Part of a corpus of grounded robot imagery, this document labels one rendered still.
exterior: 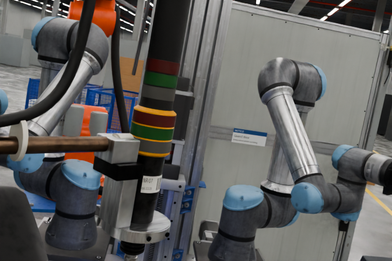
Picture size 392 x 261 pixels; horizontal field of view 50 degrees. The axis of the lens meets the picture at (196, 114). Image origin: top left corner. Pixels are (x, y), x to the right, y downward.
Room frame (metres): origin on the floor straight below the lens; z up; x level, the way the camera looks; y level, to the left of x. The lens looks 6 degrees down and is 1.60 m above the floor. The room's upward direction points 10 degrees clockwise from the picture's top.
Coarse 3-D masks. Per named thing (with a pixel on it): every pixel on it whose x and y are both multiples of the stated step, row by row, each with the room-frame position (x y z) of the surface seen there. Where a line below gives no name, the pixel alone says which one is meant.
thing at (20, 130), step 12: (84, 0) 0.35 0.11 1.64; (84, 12) 0.34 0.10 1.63; (84, 24) 0.34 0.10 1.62; (84, 36) 0.34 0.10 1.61; (72, 48) 0.34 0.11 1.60; (84, 48) 0.35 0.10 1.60; (72, 60) 0.34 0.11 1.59; (72, 72) 0.34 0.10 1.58; (60, 84) 0.33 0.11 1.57; (48, 96) 0.33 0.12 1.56; (60, 96) 0.33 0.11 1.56; (36, 108) 0.32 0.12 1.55; (48, 108) 0.33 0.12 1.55; (0, 120) 0.30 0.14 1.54; (12, 120) 0.31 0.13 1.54; (24, 120) 0.31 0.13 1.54; (12, 132) 0.32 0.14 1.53; (24, 132) 0.31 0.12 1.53; (24, 144) 0.31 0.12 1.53; (12, 156) 0.32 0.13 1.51
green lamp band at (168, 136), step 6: (132, 126) 0.40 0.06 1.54; (138, 126) 0.40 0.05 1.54; (144, 126) 0.39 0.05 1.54; (132, 132) 0.40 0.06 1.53; (138, 132) 0.40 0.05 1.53; (144, 132) 0.39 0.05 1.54; (150, 132) 0.39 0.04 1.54; (156, 132) 0.39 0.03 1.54; (162, 132) 0.40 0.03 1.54; (168, 132) 0.40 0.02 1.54; (150, 138) 0.39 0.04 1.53; (156, 138) 0.40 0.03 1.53; (162, 138) 0.40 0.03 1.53; (168, 138) 0.40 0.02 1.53
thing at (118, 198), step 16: (112, 144) 0.37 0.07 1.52; (128, 144) 0.38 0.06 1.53; (96, 160) 0.39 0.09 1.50; (112, 160) 0.37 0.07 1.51; (128, 160) 0.38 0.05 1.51; (112, 176) 0.37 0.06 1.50; (128, 176) 0.37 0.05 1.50; (112, 192) 0.39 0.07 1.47; (128, 192) 0.38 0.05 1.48; (112, 208) 0.38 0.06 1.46; (128, 208) 0.39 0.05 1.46; (112, 224) 0.38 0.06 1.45; (128, 224) 0.39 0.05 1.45; (144, 224) 0.40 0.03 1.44; (160, 224) 0.41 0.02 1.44; (128, 240) 0.38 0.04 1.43; (144, 240) 0.38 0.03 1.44; (160, 240) 0.40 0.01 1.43
